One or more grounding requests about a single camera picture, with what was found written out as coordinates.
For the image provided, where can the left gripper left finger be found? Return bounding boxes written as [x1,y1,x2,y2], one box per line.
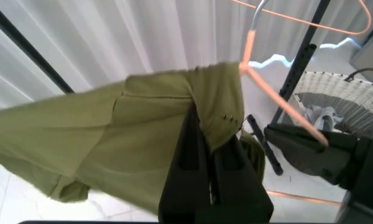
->
[157,103,213,223]

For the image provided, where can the pale grey garment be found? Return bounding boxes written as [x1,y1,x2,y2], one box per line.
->
[303,105,344,132]

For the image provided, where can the black clothes rack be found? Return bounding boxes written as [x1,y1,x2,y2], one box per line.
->
[0,0,332,177]

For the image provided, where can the white laundry basket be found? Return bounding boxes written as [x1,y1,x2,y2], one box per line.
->
[280,67,373,140]

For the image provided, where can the green long-sleeved shirt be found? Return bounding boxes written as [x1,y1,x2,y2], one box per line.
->
[0,61,267,216]

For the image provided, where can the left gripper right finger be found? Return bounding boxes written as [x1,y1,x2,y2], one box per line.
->
[211,134,275,223]

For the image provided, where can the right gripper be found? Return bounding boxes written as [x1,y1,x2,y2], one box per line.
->
[264,106,373,224]

